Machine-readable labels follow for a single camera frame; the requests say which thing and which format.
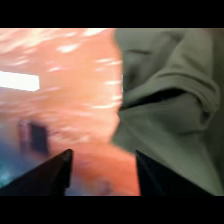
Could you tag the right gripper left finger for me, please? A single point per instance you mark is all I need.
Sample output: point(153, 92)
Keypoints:
point(46, 180)

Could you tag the brown T-shirt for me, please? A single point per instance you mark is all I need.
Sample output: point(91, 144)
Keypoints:
point(166, 100)

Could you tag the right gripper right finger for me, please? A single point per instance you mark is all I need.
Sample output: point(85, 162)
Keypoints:
point(160, 181)

